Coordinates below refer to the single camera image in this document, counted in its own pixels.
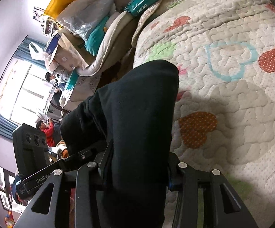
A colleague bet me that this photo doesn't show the black pants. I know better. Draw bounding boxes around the black pants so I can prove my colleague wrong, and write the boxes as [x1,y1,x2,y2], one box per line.
[60,60,179,227]

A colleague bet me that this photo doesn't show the person in red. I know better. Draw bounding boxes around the person in red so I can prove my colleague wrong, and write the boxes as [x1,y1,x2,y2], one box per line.
[36,118,56,147]

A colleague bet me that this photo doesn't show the blue curtain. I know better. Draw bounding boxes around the blue curtain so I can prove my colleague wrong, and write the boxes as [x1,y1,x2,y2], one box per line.
[0,36,46,141]

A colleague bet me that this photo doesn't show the brown cardboard box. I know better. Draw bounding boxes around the brown cardboard box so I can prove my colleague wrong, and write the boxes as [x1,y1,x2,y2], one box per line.
[44,29,95,73]

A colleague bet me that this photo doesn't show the teal plush towel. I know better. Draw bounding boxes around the teal plush towel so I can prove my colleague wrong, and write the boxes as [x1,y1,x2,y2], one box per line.
[85,15,109,57]

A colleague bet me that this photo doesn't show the beige cushion pad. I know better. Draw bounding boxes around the beige cushion pad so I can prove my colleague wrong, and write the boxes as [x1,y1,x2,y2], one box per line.
[77,11,138,77]

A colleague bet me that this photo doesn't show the heart pattern quilt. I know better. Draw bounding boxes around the heart pattern quilt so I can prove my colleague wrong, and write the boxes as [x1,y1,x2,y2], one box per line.
[132,0,275,227]

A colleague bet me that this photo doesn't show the clear plastic bag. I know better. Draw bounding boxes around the clear plastic bag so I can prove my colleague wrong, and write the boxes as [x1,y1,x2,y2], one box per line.
[57,0,114,41]

